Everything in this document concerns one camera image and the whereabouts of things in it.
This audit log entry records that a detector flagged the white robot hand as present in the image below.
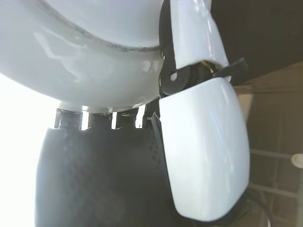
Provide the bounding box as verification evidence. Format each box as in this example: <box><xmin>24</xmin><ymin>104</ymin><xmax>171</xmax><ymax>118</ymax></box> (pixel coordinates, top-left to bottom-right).
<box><xmin>33</xmin><ymin>0</ymin><xmax>252</xmax><ymax>227</ymax></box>

